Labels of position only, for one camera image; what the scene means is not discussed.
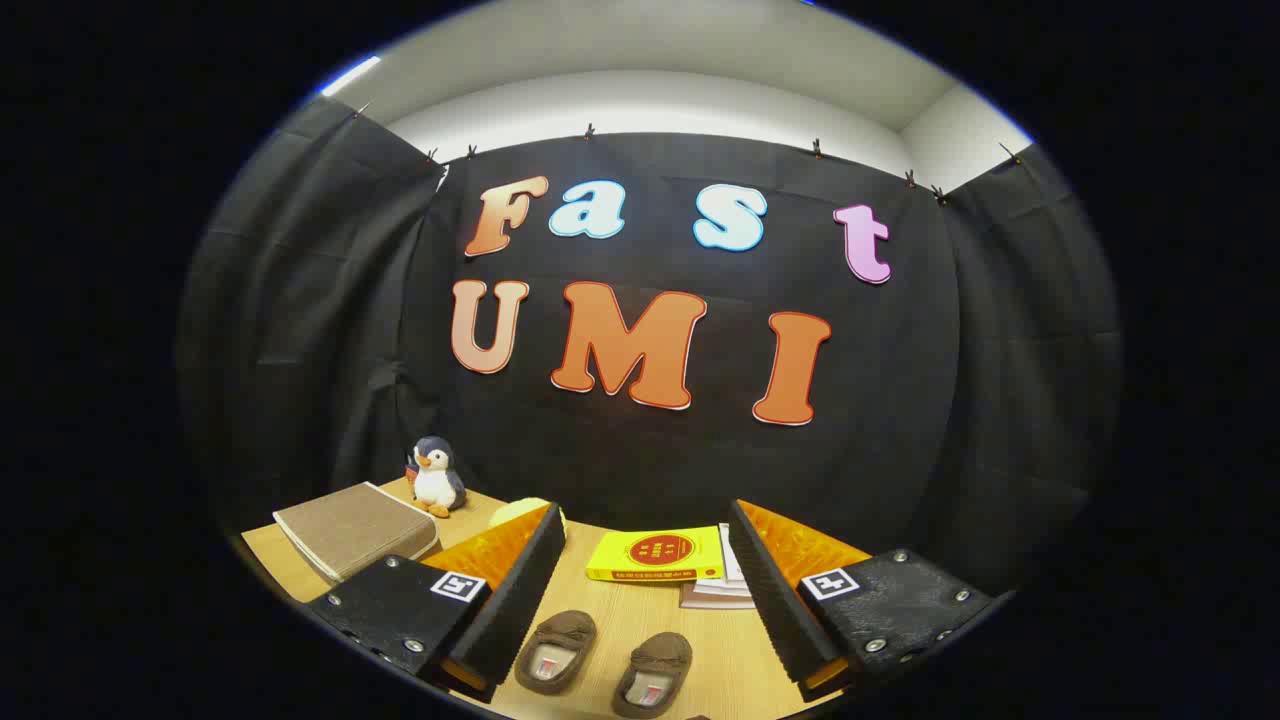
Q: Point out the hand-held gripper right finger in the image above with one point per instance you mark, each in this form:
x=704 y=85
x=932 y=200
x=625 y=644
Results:
x=775 y=610

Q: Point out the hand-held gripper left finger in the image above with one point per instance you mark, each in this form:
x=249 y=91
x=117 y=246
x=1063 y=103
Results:
x=520 y=600

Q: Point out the brown fuzzy shoe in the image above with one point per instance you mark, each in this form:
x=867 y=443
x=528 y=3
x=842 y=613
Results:
x=560 y=635
x=660 y=655

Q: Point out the brown storage box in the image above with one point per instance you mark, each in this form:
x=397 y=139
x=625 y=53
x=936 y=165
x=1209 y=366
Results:
x=350 y=530

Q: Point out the plain white book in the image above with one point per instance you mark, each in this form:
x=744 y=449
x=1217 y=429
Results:
x=725 y=590

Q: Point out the brown cover book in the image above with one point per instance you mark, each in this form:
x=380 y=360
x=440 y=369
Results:
x=715 y=603

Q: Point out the yellow bun-shaped plush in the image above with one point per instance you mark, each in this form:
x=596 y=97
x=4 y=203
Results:
x=520 y=510

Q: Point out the yellow book with red circle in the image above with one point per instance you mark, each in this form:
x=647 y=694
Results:
x=650 y=552

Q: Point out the penguin plush toy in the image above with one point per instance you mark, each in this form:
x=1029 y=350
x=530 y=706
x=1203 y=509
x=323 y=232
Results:
x=437 y=485

